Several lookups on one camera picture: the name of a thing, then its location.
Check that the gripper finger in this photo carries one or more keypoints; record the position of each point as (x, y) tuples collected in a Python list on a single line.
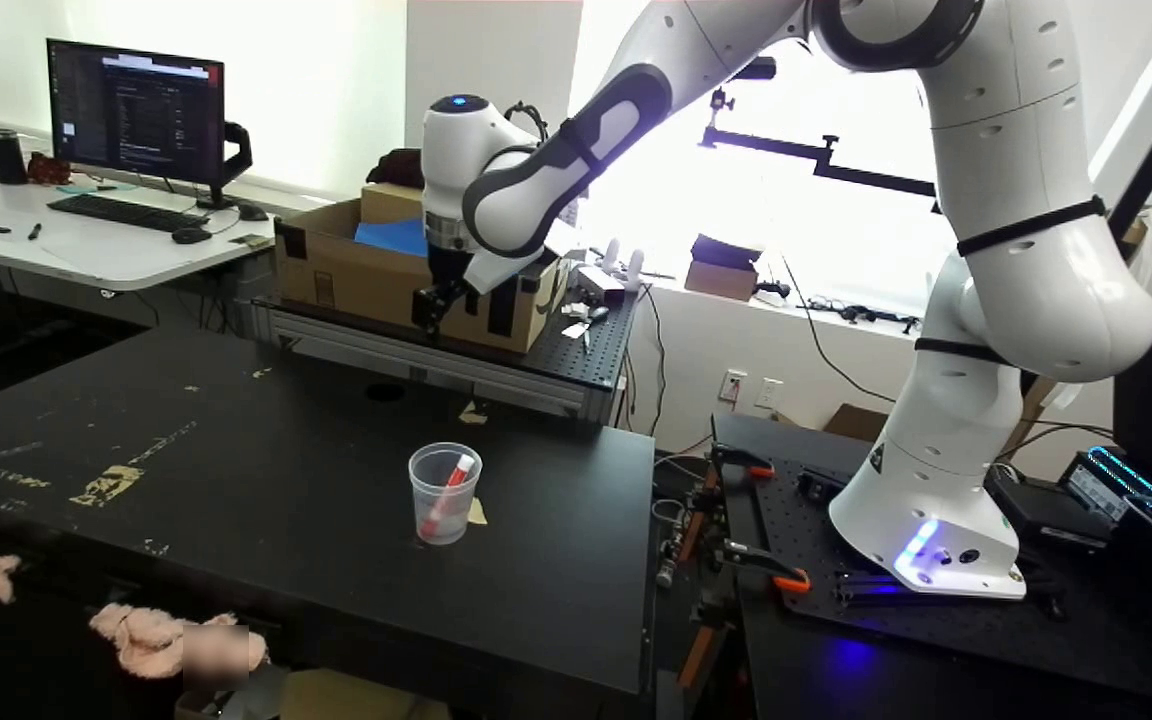
[(426, 308)]

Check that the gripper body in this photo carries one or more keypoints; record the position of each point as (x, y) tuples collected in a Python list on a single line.
[(450, 270)]

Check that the monitor on arm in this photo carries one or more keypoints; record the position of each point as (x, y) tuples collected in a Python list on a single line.
[(136, 110)]

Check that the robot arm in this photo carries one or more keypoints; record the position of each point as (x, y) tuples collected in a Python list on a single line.
[(1006, 130)]

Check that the red marker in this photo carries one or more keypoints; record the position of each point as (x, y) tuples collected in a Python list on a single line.
[(450, 488)]

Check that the clear plastic cup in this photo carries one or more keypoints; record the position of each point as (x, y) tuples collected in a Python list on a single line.
[(443, 510)]

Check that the large cardboard box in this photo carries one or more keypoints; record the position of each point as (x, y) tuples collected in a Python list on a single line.
[(366, 280)]

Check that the blue sheet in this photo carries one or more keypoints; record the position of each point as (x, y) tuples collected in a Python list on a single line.
[(391, 238)]

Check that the small cardboard box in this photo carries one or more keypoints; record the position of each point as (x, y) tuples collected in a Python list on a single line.
[(388, 203)]

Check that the dark bag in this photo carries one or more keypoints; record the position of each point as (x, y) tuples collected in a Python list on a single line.
[(396, 168)]

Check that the scrap of yellow tape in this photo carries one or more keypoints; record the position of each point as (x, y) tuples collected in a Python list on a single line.
[(474, 413), (477, 512), (108, 486)]

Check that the metal breadboard platform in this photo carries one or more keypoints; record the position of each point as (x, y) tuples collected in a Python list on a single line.
[(536, 370)]

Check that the white hand controllers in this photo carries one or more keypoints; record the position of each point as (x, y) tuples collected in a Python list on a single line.
[(622, 268)]

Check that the black computer mouse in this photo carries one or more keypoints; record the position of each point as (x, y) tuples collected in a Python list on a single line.
[(191, 235), (253, 212)]

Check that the cardboard box with black top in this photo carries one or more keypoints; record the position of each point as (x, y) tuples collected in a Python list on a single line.
[(723, 270)]

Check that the black keyboard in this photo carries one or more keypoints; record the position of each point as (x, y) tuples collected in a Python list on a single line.
[(126, 212)]

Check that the white desk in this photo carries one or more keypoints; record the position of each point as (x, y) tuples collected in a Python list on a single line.
[(86, 250)]

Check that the orange black clamp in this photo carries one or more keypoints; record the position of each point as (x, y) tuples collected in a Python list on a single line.
[(741, 461), (701, 650), (766, 565)]

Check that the brown cardboard box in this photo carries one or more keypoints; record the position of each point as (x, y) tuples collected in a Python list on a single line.
[(854, 423)]

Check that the black tumbler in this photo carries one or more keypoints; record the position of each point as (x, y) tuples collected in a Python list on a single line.
[(4, 158)]

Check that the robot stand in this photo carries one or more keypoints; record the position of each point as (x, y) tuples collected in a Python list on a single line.
[(936, 650)]

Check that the black power brick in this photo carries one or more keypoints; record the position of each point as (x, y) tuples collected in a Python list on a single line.
[(1046, 510)]

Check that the computer with blue light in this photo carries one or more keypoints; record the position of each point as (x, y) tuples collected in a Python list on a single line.
[(1136, 490)]

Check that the wall socket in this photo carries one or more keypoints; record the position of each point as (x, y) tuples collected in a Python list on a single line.
[(769, 394), (733, 386)]

